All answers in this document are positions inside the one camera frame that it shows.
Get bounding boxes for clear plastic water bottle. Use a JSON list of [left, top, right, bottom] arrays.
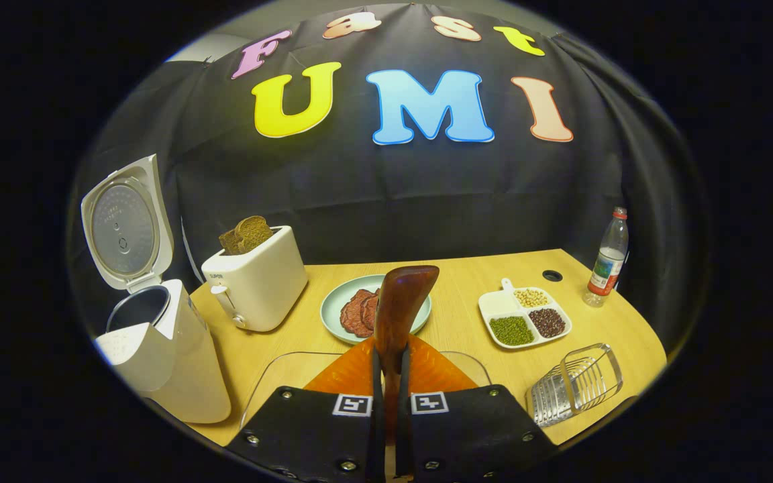
[[582, 207, 629, 308]]

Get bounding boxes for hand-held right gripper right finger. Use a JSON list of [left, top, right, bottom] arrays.
[[397, 334, 558, 483]]

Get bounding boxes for white power cable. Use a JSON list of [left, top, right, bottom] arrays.
[[181, 218, 194, 282]]

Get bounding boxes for clear rice container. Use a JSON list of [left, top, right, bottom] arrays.
[[240, 351, 493, 430]]

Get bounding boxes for black backdrop cloth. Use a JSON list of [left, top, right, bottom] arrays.
[[68, 3, 709, 350]]

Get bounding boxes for white rice cooker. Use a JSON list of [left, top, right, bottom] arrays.
[[80, 154, 233, 425]]

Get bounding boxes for dark red beans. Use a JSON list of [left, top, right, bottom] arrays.
[[529, 307, 567, 338]]

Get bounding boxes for brown bread slice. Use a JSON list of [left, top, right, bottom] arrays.
[[236, 215, 274, 254], [219, 228, 246, 256]]

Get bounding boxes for reddish meat slices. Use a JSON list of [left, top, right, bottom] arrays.
[[340, 288, 380, 338]]

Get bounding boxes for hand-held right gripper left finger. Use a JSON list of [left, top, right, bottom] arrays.
[[225, 335, 387, 483]]

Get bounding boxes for pale soybeans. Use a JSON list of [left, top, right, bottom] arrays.
[[514, 288, 550, 309]]

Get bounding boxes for light green plate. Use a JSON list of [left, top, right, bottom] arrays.
[[319, 274, 433, 346]]

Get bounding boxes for green mung beans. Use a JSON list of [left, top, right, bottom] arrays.
[[489, 315, 535, 347]]

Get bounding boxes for white toaster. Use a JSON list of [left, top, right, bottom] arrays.
[[201, 225, 309, 333]]

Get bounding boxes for brown wooden spoon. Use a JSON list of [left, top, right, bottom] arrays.
[[373, 265, 441, 443]]

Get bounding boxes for white divided dish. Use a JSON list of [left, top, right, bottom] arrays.
[[478, 277, 572, 350]]

